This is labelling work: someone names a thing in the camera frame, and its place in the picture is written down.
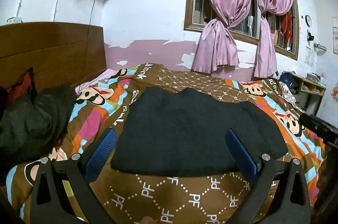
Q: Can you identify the black shirt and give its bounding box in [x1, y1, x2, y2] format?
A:
[110, 87, 288, 177]

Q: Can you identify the pile of dark clothes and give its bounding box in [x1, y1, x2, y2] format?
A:
[1, 68, 77, 171]

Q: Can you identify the wooden shelf desk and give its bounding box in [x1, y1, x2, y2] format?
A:
[288, 72, 326, 115]

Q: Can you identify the blue bag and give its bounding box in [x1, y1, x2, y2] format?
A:
[278, 72, 296, 90]

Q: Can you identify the wooden headboard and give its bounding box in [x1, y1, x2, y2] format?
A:
[0, 22, 106, 91]

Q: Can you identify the pink left curtain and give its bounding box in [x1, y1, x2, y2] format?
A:
[192, 0, 252, 74]

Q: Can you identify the wooden window frame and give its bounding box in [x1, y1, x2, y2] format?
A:
[184, 0, 300, 60]

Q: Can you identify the round wall clock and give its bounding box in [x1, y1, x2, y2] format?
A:
[305, 15, 312, 27]

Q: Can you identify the hanging wall cable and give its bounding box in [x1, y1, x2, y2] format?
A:
[82, 0, 103, 82]

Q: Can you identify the white wall socket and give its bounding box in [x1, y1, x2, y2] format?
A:
[6, 17, 23, 24]

